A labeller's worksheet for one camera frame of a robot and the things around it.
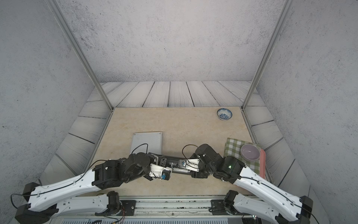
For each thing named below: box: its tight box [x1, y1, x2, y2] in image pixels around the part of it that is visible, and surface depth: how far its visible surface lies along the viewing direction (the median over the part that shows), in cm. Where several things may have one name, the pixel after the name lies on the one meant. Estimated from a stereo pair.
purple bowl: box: [240, 143, 261, 162], surface depth 91 cm
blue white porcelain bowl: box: [216, 108, 233, 121], surface depth 116 cm
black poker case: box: [148, 152, 192, 174], surface depth 69 cm
